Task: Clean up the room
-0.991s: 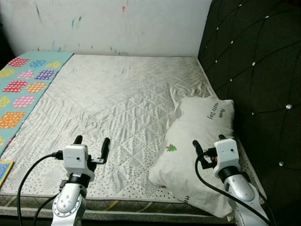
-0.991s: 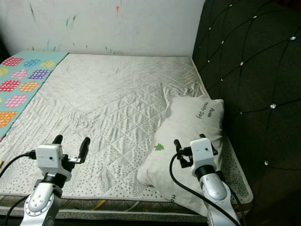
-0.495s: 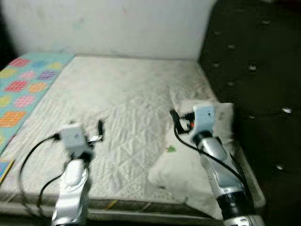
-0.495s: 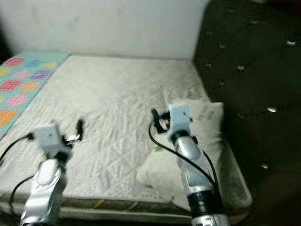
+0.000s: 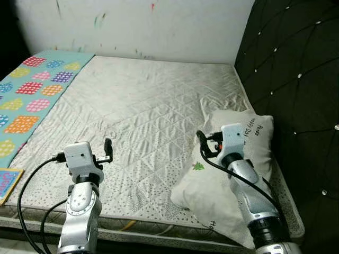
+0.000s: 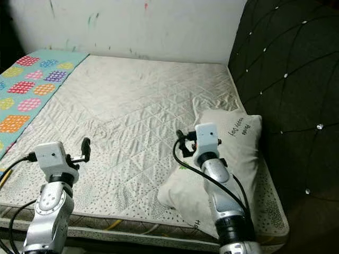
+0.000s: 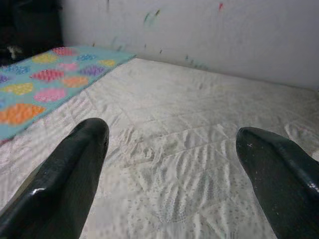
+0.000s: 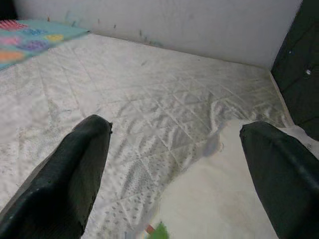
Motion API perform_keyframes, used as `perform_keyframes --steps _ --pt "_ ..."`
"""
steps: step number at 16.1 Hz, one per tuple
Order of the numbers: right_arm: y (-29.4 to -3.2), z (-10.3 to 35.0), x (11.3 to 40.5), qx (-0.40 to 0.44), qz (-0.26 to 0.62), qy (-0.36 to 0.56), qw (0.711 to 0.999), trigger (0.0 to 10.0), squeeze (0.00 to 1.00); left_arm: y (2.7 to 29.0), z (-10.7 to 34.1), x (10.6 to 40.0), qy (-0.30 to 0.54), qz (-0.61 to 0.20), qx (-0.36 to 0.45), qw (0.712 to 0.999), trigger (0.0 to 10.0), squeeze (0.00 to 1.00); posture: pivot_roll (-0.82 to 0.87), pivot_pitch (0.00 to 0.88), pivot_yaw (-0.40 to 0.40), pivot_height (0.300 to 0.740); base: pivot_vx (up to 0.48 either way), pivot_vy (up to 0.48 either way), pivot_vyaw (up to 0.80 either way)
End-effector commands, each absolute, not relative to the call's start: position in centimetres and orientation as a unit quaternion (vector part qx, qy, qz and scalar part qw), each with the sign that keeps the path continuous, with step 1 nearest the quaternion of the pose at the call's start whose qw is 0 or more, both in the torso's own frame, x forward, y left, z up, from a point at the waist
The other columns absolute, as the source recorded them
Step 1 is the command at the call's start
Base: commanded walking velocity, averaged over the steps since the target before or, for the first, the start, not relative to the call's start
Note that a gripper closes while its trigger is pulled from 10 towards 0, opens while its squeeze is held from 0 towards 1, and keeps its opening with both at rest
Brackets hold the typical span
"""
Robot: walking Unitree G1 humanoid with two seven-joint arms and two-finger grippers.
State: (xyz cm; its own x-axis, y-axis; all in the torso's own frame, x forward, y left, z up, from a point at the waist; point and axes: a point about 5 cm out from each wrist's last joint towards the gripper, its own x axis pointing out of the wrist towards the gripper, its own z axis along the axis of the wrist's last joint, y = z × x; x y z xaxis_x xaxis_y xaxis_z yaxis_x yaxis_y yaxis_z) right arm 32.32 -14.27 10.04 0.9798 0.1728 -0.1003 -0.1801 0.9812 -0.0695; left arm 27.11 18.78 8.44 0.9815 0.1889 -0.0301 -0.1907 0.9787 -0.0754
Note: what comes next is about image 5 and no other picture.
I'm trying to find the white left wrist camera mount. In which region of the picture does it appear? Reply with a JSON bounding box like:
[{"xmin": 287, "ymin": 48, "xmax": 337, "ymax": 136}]
[{"xmin": 64, "ymin": 141, "xmax": 105, "ymax": 184}]

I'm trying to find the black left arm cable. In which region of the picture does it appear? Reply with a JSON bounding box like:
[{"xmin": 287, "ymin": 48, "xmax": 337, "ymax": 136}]
[{"xmin": 16, "ymin": 153, "xmax": 67, "ymax": 254}]

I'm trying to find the teal patterned blanket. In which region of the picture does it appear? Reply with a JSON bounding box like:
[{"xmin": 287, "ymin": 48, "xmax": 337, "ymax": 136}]
[{"xmin": 0, "ymin": 50, "xmax": 96, "ymax": 159}]

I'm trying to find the blue yellow children's book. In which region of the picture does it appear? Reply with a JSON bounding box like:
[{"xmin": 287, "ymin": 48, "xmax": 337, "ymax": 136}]
[{"xmin": 0, "ymin": 167, "xmax": 25, "ymax": 206}]

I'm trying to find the white pillow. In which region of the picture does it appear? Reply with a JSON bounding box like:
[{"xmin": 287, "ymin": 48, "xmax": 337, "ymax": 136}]
[{"xmin": 171, "ymin": 108, "xmax": 276, "ymax": 249}]

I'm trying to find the dark tufted headboard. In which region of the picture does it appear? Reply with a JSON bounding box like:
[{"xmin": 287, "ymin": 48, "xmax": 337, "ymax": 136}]
[{"xmin": 233, "ymin": 0, "xmax": 339, "ymax": 254}]

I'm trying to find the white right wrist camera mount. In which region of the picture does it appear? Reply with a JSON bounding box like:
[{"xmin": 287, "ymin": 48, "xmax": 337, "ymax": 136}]
[{"xmin": 220, "ymin": 123, "xmax": 247, "ymax": 155}]

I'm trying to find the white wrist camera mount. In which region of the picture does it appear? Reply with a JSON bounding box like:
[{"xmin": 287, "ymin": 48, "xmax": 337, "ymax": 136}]
[
  {"xmin": 64, "ymin": 141, "xmax": 105, "ymax": 184},
  {"xmin": 220, "ymin": 123, "xmax": 247, "ymax": 155}
]

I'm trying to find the grey quilted mattress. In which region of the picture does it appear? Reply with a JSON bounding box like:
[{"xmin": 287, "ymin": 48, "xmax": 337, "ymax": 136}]
[{"xmin": 0, "ymin": 55, "xmax": 305, "ymax": 252}]

